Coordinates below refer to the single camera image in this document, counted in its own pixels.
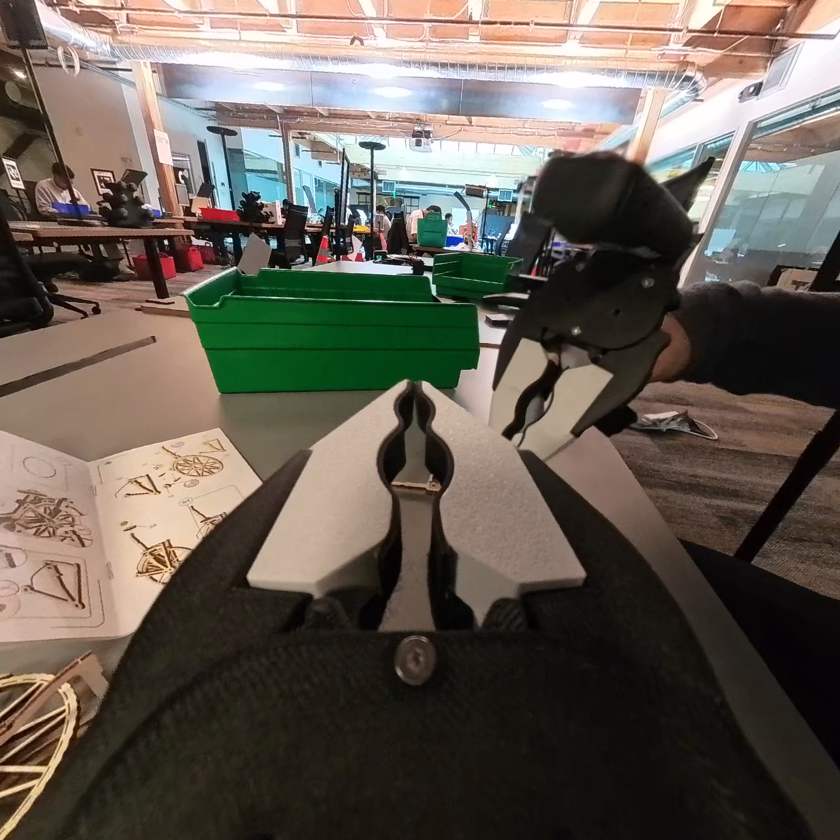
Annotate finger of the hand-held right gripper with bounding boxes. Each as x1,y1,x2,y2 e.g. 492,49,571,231
488,338,560,442
517,363,616,462

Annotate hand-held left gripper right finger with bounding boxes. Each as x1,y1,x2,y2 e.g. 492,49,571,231
415,381,587,627

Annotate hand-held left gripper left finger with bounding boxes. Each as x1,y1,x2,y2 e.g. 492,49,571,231
247,379,418,626

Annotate person's right forearm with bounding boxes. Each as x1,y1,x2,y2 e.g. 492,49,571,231
669,280,840,409

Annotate model instruction booklet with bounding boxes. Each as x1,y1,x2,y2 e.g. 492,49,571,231
0,428,264,652

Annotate wooden spoked model wheel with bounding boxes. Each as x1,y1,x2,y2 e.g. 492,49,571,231
0,652,110,840

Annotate person's right hand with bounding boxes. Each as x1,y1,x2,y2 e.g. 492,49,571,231
648,312,691,385

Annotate crumpled paper wrapper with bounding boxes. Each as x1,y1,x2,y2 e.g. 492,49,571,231
629,409,720,441

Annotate low green plastic bin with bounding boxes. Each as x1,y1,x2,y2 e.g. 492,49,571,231
431,252,525,301

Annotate large green plastic bin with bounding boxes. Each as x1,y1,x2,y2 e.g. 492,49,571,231
182,265,480,395

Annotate black tripod leg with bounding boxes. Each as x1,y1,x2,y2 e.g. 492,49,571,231
734,407,840,563

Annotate white card sheet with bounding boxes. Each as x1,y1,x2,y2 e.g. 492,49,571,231
237,234,272,276

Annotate black mesh office chair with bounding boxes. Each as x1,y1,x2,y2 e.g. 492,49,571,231
268,203,311,270

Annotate person's dark trouser leg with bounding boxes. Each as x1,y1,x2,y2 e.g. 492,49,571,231
681,538,840,765

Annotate wooden desk with black legs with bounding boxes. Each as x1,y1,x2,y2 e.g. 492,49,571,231
8,220,196,300

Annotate black knobbed rack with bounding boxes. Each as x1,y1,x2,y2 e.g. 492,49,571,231
97,178,156,228

